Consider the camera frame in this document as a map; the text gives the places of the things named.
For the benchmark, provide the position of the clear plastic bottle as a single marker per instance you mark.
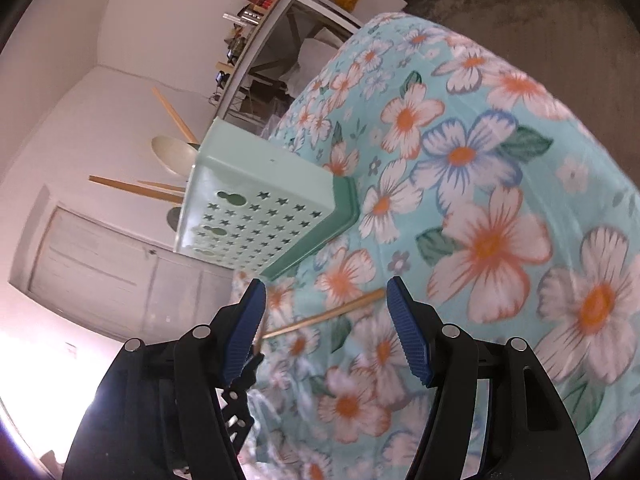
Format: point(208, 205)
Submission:
point(240, 18)

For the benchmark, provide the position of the red soda bottle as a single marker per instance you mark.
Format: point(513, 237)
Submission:
point(265, 0)

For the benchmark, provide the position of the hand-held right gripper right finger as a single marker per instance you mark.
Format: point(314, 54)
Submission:
point(407, 335)

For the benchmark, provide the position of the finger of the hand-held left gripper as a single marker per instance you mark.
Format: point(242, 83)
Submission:
point(237, 405)

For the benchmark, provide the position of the white wall switch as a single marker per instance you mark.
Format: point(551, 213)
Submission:
point(71, 350)

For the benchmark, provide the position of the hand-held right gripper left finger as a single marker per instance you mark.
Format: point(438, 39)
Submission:
point(245, 330)

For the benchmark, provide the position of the black electronic device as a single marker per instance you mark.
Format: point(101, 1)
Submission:
point(221, 78)

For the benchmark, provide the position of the floral blue blanket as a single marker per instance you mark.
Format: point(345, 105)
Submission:
point(500, 160)

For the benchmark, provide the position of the single wooden chopstick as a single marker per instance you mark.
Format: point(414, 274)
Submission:
point(325, 315)

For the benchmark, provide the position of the white box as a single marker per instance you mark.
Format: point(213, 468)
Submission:
point(382, 0)

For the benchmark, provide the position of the white plate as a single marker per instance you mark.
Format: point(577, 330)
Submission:
point(174, 220)
point(167, 152)

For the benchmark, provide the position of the long white table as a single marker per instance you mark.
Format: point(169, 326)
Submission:
point(260, 35)

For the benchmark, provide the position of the green plastic utensil holder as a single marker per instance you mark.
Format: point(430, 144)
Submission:
point(260, 195)

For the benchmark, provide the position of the white pillow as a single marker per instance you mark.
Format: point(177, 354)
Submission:
point(315, 60)

